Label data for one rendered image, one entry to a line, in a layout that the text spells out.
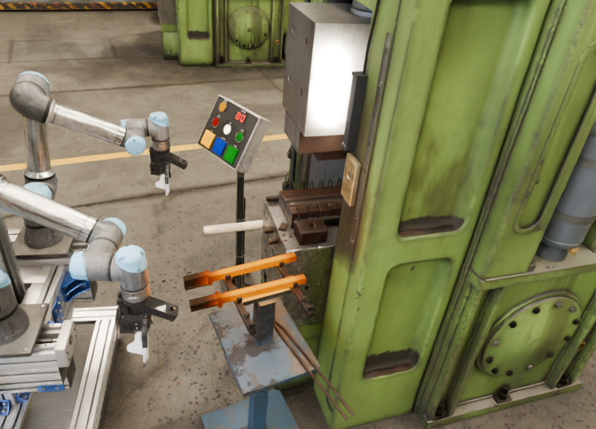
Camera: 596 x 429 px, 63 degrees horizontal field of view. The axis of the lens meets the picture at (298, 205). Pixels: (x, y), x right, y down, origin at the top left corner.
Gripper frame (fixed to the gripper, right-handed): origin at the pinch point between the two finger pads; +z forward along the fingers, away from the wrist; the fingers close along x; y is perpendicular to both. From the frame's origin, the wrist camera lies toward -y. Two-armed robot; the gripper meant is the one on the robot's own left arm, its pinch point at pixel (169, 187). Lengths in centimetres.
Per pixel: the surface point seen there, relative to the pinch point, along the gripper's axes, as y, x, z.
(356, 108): -66, 49, -60
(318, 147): -60, 30, -36
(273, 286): -40, 69, -2
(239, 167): -31.9, -11.7, -3.8
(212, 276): -19, 63, -2
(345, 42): -63, 34, -77
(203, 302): -16, 76, -2
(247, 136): -36.1, -17.1, -17.6
